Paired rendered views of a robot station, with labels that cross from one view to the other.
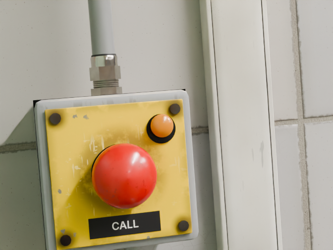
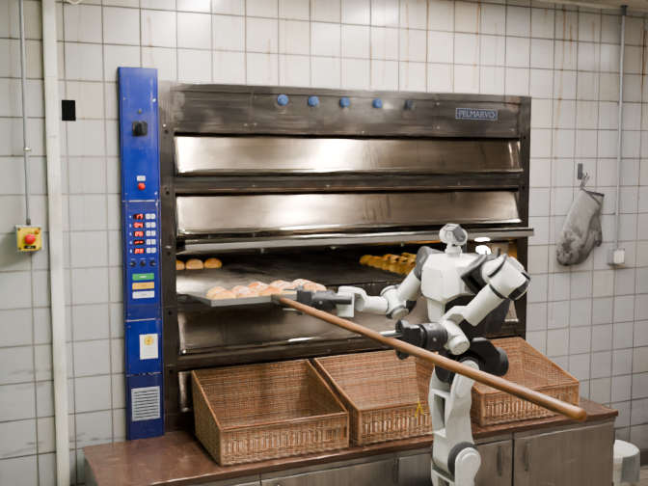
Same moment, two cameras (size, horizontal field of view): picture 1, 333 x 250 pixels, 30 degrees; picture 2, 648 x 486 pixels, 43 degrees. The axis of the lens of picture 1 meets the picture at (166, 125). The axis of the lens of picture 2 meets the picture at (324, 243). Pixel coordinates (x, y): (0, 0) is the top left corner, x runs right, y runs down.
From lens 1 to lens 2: 3.03 m
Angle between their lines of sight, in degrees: 11
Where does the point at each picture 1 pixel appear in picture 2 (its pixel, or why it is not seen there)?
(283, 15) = (66, 210)
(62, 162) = (19, 236)
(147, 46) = (38, 216)
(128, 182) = (30, 239)
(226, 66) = (52, 221)
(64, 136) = (20, 231)
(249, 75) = (57, 223)
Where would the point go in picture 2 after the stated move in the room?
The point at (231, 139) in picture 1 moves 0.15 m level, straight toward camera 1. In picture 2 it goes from (53, 234) to (43, 237)
